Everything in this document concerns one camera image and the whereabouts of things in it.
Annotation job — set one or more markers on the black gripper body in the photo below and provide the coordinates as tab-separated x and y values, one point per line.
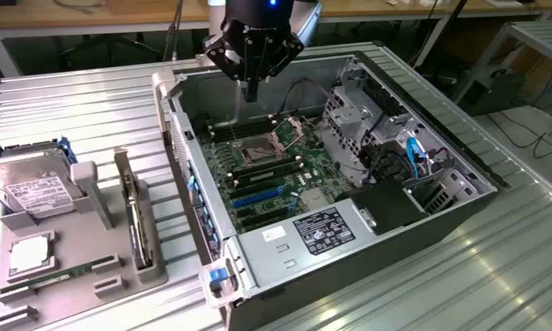
258	17

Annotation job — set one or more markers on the black graphics card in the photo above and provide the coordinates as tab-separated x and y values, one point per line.
135	207

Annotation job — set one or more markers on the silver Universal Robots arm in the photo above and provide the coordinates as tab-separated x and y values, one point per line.
311	24

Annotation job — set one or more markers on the metal socket cover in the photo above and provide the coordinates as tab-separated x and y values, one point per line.
288	132

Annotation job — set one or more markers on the thin locking lever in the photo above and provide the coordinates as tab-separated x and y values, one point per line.
234	132

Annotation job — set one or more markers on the black chair base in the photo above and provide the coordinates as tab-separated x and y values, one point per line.
111	45

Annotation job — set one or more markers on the CPU socket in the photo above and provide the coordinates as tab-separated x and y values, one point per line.
258	151

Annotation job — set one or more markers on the grey metal disk bay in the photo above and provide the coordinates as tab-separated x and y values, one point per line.
350	138

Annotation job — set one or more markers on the wooden desk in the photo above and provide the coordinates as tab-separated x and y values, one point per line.
395	10

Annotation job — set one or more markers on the labelled green RAM stick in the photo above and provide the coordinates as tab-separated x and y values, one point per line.
260	176

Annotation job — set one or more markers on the blue expansion slot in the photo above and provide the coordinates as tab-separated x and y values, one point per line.
256	199

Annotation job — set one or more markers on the silver chipset heatsink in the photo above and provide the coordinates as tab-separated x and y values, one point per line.
316	200

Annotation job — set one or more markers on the blue disk caddy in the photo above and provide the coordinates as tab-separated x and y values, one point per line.
68	151

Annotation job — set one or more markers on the black expansion slot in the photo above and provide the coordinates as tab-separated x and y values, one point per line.
264	215

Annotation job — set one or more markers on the black equipment case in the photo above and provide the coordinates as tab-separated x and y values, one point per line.
492	89

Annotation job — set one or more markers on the black plastic fan shroud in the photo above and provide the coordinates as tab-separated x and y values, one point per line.
387	207

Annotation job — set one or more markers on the silver hard disk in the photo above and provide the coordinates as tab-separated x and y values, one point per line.
32	186

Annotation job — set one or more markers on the grey power supply unit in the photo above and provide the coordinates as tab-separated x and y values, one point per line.
276	255

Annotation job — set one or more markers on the metal slat side table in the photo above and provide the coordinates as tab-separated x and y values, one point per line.
543	38

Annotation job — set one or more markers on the grey parts rack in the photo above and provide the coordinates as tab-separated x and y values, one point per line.
77	238

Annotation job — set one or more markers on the open black PC case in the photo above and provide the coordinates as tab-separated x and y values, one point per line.
395	255

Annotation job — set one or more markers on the blue case latch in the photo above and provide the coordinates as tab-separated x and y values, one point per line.
216	276

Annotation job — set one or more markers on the silver CPU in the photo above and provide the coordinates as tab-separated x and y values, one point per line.
29	253

